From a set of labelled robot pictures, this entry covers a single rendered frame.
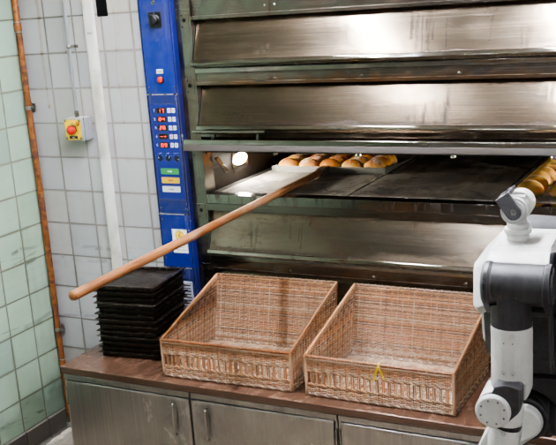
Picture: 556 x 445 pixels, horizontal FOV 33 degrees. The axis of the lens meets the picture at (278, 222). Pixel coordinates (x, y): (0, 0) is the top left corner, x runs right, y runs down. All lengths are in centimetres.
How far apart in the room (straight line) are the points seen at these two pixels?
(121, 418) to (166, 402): 24
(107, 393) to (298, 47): 154
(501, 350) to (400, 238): 157
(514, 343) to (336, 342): 157
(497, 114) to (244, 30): 105
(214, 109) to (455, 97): 100
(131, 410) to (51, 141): 131
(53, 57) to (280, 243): 131
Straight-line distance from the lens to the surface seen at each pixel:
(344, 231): 373
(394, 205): 361
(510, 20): 340
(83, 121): 419
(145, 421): 380
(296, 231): 381
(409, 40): 349
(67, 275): 453
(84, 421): 399
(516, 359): 213
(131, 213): 420
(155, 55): 396
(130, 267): 293
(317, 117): 365
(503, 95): 343
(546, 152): 325
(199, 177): 397
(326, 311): 368
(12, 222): 438
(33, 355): 457
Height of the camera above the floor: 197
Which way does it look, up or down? 14 degrees down
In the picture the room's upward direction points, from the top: 4 degrees counter-clockwise
